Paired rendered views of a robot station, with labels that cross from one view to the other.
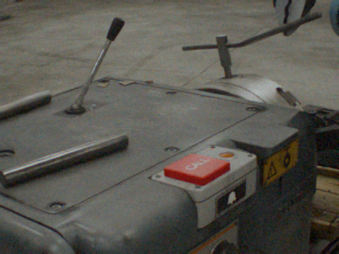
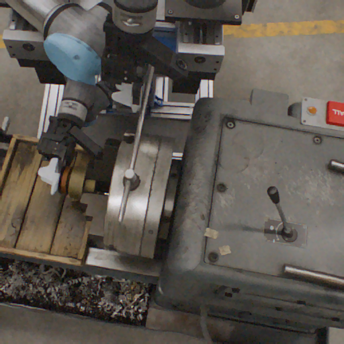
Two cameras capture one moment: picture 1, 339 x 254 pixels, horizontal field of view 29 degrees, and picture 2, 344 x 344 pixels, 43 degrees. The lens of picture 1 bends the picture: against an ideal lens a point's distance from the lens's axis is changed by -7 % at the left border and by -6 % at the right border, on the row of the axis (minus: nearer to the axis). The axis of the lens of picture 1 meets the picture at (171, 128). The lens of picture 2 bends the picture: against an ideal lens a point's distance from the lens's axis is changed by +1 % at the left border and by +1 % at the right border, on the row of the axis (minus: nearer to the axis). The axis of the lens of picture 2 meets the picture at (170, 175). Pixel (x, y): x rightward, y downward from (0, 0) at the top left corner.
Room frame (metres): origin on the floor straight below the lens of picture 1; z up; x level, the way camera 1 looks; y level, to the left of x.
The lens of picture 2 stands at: (1.45, 0.20, 2.15)
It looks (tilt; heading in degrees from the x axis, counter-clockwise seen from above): 68 degrees down; 231
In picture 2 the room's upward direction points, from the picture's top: 11 degrees clockwise
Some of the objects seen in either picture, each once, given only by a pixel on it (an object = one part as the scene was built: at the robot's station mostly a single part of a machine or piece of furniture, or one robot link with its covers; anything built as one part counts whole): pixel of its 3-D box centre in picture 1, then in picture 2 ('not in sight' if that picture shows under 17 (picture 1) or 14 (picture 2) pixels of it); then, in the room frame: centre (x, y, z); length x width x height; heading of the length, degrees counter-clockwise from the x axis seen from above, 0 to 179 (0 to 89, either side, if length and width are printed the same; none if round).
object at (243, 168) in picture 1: (206, 184); (324, 119); (0.81, -0.04, 1.23); 0.13 x 0.08 x 0.05; 142
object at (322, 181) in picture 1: (297, 193); (47, 197); (1.50, -0.30, 0.89); 0.36 x 0.30 x 0.04; 52
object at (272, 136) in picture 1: (262, 142); (267, 107); (0.93, -0.13, 1.24); 0.09 x 0.08 x 0.03; 142
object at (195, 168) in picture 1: (197, 171); (338, 114); (0.79, -0.03, 1.26); 0.06 x 0.06 x 0.02; 52
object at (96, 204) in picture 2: not in sight; (99, 220); (1.40, -0.11, 1.09); 0.12 x 0.11 x 0.05; 52
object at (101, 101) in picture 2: not in sight; (87, 106); (1.27, -0.48, 0.98); 0.11 x 0.08 x 0.11; 16
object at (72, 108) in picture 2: not in sight; (71, 114); (1.34, -0.42, 1.08); 0.08 x 0.05 x 0.08; 140
